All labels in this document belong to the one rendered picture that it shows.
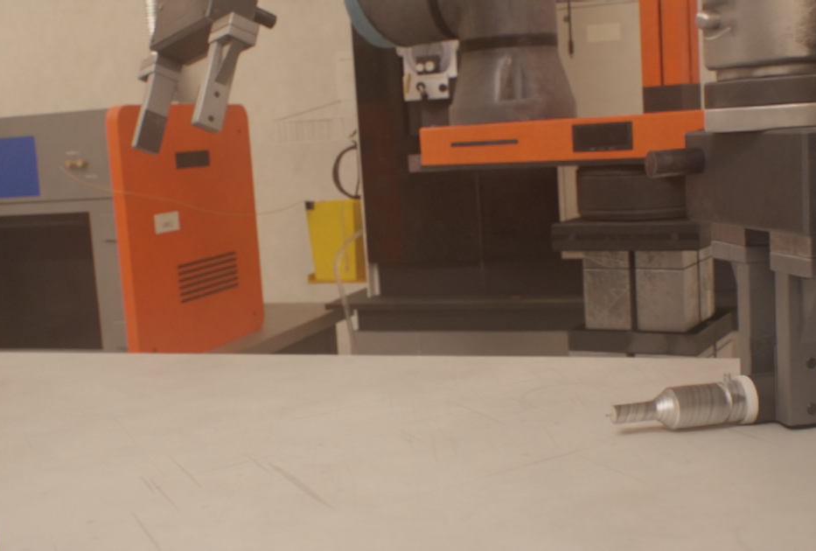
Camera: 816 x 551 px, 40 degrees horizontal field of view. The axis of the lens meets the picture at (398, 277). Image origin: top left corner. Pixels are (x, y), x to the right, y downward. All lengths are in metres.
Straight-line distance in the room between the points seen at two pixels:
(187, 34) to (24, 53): 2.98
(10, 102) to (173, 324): 2.34
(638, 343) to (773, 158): 0.66
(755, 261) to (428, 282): 1.65
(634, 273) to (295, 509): 0.76
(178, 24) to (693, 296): 0.60
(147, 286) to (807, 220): 1.39
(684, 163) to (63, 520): 0.37
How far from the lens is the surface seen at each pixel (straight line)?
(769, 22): 0.59
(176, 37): 1.15
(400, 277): 2.27
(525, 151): 1.26
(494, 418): 0.65
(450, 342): 2.15
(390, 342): 2.19
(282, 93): 3.58
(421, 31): 1.40
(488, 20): 1.32
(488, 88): 1.31
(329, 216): 2.30
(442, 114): 2.12
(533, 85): 1.31
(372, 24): 1.42
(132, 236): 1.80
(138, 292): 1.81
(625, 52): 2.10
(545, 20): 1.34
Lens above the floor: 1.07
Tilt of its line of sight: 7 degrees down
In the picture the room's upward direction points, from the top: 4 degrees counter-clockwise
